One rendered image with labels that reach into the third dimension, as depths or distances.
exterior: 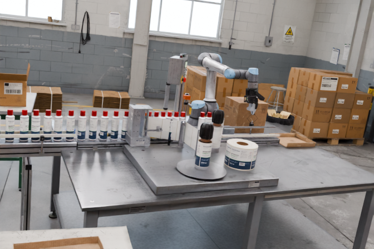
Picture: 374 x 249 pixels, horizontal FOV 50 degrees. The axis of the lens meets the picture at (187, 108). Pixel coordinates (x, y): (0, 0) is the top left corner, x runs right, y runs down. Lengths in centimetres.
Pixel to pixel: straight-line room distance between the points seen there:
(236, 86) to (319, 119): 140
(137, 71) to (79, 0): 175
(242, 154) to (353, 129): 477
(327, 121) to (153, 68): 369
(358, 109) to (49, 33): 569
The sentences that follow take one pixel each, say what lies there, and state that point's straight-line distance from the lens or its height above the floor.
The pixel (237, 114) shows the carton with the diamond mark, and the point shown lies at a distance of 343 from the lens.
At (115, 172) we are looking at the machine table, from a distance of 244.
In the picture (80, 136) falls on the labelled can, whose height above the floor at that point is 91.
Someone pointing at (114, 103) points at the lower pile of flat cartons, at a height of 9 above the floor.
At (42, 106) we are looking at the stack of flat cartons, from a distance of 676.
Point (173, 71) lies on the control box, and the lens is 288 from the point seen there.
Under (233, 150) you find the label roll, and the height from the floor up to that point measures 100.
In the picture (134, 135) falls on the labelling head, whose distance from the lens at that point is 271.
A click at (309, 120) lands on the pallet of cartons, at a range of 664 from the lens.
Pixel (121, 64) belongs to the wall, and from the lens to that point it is 831.
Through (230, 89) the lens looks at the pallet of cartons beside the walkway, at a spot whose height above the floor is 71.
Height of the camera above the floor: 178
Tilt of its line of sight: 13 degrees down
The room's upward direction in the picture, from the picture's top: 7 degrees clockwise
